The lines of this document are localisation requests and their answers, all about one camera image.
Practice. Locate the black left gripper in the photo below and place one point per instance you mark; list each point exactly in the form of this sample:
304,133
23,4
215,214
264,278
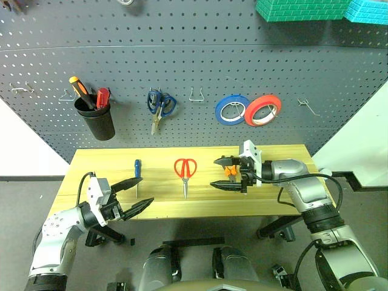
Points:
112,210

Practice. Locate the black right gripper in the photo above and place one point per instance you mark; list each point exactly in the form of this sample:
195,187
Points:
248,174

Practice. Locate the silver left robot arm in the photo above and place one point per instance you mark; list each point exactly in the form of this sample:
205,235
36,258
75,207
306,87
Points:
57,233

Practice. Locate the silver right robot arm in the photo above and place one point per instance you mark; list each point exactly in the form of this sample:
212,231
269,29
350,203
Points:
315,197

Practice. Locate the black table leg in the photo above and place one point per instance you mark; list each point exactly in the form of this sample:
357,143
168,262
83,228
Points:
277,227
106,233

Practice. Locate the red tape roll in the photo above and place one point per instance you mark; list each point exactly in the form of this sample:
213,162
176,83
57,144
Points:
249,115

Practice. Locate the blue tape roll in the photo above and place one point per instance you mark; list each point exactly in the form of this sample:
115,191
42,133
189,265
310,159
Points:
219,110

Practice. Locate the dark rounded robot leg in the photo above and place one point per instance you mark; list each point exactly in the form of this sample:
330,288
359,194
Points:
157,266
236,266

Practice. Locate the black plastic cup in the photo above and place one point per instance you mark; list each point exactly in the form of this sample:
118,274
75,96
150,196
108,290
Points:
98,127

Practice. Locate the silver pegboard hook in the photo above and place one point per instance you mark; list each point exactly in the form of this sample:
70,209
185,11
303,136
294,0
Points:
67,96
22,89
197,99
307,105

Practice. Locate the grey metal pegboard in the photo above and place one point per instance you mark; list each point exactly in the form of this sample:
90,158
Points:
194,60

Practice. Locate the orange black screwdriver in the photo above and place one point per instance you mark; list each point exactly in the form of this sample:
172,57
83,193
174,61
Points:
79,88

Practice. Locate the green brick pattern block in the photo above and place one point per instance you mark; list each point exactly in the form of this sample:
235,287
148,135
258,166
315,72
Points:
303,9

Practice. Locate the teal brick pattern block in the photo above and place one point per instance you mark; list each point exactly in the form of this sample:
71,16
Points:
368,10

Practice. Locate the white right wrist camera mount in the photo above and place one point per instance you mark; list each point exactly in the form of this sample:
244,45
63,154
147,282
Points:
251,151

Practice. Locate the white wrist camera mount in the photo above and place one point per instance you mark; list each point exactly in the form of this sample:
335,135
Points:
95,191
251,151

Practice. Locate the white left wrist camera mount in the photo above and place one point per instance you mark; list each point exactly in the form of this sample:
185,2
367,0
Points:
95,191

